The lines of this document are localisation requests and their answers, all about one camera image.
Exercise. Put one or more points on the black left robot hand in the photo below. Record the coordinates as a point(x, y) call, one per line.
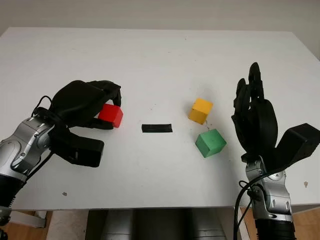
point(75, 102)

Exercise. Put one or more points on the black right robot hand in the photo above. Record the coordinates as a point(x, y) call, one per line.
point(260, 125)

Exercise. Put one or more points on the red wooden block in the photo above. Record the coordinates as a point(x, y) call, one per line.
point(112, 113)

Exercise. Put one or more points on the green wooden block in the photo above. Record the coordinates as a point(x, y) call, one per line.
point(211, 142)

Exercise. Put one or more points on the yellow wooden block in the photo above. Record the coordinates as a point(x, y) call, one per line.
point(200, 110)

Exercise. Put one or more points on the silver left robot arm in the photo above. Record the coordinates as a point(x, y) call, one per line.
point(25, 142)

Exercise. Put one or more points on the black tape strip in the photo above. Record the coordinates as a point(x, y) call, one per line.
point(156, 128)

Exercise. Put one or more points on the white table leg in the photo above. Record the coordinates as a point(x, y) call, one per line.
point(41, 220)
point(243, 225)

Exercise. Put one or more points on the grey robot body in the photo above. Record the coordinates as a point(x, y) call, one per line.
point(160, 225)

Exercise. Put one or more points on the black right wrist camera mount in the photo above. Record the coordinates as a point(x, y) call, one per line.
point(300, 140)

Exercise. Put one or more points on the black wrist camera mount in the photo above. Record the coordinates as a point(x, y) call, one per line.
point(300, 140)
point(82, 152)

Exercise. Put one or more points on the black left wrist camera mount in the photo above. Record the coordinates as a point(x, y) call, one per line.
point(82, 152)

